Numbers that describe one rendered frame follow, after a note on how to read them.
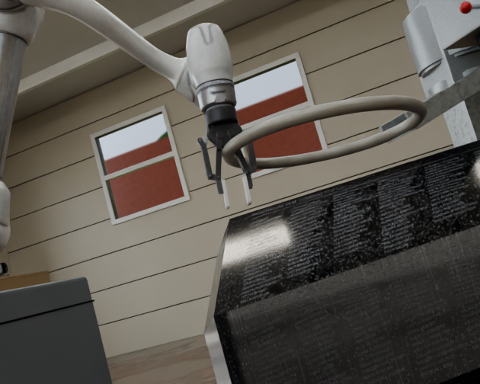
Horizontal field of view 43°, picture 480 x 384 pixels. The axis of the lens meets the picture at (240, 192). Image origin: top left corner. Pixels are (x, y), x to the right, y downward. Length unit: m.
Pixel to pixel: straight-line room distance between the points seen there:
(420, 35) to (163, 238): 6.78
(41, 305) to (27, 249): 8.99
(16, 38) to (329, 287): 1.01
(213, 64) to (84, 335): 0.67
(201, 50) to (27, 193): 8.93
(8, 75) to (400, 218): 1.05
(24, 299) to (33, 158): 8.99
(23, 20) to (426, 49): 1.58
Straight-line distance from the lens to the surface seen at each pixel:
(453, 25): 1.89
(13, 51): 1.69
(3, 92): 1.66
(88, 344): 1.41
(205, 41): 1.46
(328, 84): 8.24
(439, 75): 2.62
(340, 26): 8.39
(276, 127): 1.25
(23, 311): 1.28
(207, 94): 1.42
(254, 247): 1.68
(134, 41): 1.58
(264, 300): 1.54
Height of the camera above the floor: 0.71
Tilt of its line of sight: 7 degrees up
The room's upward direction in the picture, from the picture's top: 16 degrees counter-clockwise
